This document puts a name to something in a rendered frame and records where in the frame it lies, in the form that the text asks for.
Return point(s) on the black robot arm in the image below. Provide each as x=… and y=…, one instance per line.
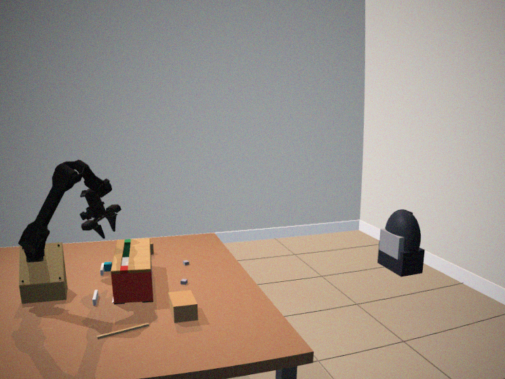
x=34, y=236

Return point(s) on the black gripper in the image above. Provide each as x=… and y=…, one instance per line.
x=99, y=213

